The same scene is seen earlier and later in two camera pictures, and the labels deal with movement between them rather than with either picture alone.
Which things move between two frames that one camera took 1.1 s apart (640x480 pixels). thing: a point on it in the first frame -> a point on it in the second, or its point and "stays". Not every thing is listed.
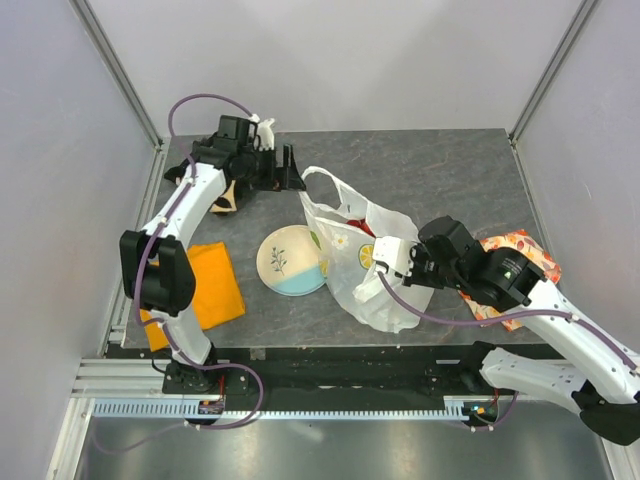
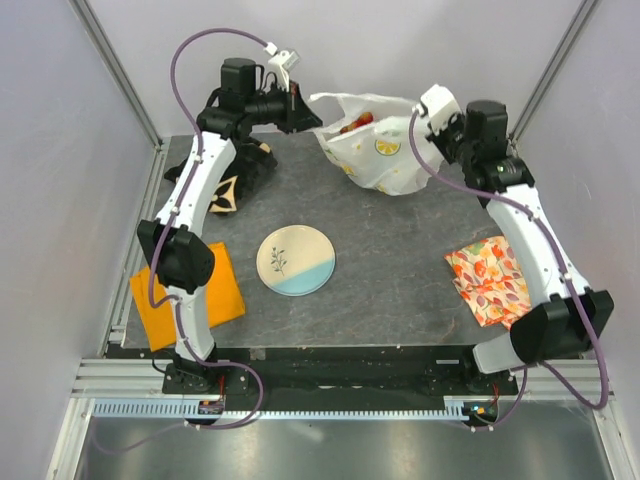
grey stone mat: x=472 y=177 stays
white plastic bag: x=346 y=230 -> x=367 y=138
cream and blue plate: x=288 y=262 stays
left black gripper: x=278 y=179 -> x=298 y=117
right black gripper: x=417 y=251 -> x=438 y=138
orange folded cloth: x=218 y=294 stays
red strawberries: x=362 y=224 -> x=363 y=119
